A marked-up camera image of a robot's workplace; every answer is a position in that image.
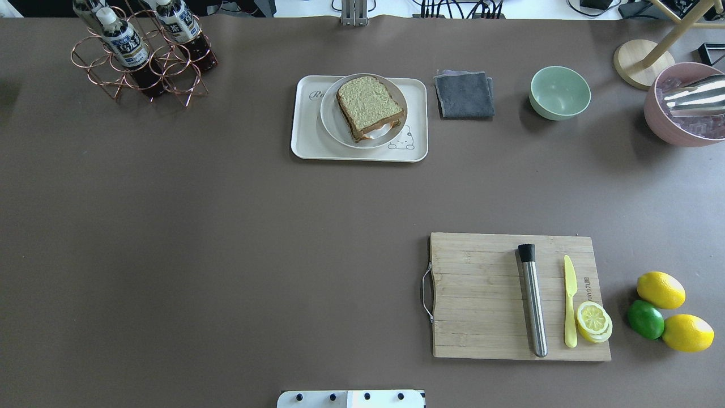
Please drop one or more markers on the tea bottle front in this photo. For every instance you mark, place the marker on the tea bottle front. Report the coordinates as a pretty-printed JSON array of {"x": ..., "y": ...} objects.
[{"x": 131, "y": 51}]

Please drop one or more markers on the metal ice scoop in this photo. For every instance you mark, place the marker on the metal ice scoop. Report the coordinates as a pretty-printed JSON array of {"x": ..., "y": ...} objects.
[{"x": 704, "y": 97}]

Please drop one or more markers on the copper wire bottle rack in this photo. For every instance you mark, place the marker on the copper wire bottle rack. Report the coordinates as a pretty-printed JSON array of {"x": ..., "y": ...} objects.
[{"x": 181, "y": 78}]

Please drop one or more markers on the upper whole lemon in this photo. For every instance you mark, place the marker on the upper whole lemon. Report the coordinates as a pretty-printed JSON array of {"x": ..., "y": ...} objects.
[{"x": 661, "y": 290}]

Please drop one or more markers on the wooden cutting board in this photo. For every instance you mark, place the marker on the wooden cutting board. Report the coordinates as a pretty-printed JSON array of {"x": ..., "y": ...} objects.
[{"x": 479, "y": 306}]

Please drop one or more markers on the whole lemon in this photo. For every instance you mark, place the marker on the whole lemon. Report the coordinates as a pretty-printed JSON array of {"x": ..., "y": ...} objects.
[
  {"x": 661, "y": 290},
  {"x": 687, "y": 333}
]

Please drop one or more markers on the green bowl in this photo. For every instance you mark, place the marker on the green bowl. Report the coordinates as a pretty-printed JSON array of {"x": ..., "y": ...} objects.
[{"x": 559, "y": 93}]

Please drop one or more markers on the tea bottle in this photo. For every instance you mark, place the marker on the tea bottle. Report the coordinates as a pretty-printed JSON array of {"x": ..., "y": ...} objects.
[
  {"x": 131, "y": 51},
  {"x": 182, "y": 27},
  {"x": 86, "y": 10}
]

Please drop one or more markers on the lime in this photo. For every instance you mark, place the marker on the lime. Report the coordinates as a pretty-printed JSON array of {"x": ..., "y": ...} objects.
[{"x": 645, "y": 319}]

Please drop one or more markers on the cream rabbit tray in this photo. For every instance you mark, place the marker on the cream rabbit tray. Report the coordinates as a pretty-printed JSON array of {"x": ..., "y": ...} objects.
[{"x": 310, "y": 140}]

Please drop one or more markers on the grey folded cloth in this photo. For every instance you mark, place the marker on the grey folded cloth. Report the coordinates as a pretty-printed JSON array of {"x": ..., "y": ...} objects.
[{"x": 465, "y": 94}]

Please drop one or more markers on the pink bowl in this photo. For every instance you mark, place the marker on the pink bowl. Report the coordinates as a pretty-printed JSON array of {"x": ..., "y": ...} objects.
[{"x": 657, "y": 119}]

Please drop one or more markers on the lower whole lemon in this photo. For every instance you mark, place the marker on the lower whole lemon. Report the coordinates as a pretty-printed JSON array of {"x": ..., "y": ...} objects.
[{"x": 687, "y": 333}]

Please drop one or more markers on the yellow plastic knife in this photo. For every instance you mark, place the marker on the yellow plastic knife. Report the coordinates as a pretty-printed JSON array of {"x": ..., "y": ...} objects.
[{"x": 571, "y": 288}]

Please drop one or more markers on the tea bottle back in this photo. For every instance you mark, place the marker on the tea bottle back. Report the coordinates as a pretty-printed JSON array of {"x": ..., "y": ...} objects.
[{"x": 86, "y": 10}]

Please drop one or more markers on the tea bottle right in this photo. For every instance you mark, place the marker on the tea bottle right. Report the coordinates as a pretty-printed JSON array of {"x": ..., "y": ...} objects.
[{"x": 182, "y": 27}]

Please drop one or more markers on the bread slice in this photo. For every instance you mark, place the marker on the bread slice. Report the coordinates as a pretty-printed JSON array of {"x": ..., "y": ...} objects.
[
  {"x": 359, "y": 136},
  {"x": 367, "y": 103}
]

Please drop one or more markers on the bread slice on plate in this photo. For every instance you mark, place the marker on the bread slice on plate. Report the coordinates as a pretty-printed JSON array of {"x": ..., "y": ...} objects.
[{"x": 359, "y": 136}]

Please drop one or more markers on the fried egg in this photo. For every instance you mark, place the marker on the fried egg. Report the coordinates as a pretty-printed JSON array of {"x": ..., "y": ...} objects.
[{"x": 382, "y": 132}]

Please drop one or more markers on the white plate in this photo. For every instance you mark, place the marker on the white plate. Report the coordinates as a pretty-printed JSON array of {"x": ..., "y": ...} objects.
[{"x": 335, "y": 122}]

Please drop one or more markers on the lemon slice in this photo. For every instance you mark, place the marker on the lemon slice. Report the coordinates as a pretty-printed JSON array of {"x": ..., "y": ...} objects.
[{"x": 593, "y": 322}]

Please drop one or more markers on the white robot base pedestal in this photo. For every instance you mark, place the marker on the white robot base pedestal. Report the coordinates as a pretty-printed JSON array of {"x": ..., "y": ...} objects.
[{"x": 353, "y": 398}]

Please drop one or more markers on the wooden stand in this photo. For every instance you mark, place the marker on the wooden stand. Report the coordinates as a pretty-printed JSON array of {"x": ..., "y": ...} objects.
[{"x": 639, "y": 62}]

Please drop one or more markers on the ice cubes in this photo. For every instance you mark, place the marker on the ice cubes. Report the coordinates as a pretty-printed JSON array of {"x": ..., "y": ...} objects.
[{"x": 702, "y": 125}]

